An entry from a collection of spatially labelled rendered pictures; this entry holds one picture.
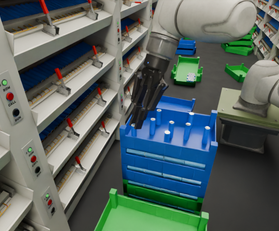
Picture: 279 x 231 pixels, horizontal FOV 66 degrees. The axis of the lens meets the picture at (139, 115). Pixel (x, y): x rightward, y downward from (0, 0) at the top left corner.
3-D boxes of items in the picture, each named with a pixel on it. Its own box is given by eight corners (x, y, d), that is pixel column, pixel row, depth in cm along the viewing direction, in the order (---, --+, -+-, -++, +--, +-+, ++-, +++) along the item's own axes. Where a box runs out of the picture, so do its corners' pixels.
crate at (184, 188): (205, 158, 90) (209, 144, 86) (203, 199, 74) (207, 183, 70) (137, 145, 97) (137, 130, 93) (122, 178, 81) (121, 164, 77)
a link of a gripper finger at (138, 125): (145, 108, 70) (147, 109, 70) (139, 128, 72) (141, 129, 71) (139, 108, 68) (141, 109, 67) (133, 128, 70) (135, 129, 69)
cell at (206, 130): (207, 141, 74) (210, 126, 71) (206, 144, 73) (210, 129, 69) (201, 140, 75) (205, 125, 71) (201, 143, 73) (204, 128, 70)
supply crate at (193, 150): (213, 128, 81) (217, 110, 77) (212, 166, 65) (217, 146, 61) (137, 115, 88) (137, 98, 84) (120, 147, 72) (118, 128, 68)
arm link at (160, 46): (162, 38, 70) (156, 57, 71) (144, 30, 63) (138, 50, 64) (185, 44, 64) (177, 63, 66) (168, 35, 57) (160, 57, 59)
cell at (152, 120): (155, 132, 78) (155, 117, 75) (154, 135, 77) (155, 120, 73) (150, 131, 79) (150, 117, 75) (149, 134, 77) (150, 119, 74)
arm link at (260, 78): (250, 89, 133) (261, 54, 121) (279, 101, 121) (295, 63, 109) (233, 96, 126) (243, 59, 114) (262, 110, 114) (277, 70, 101)
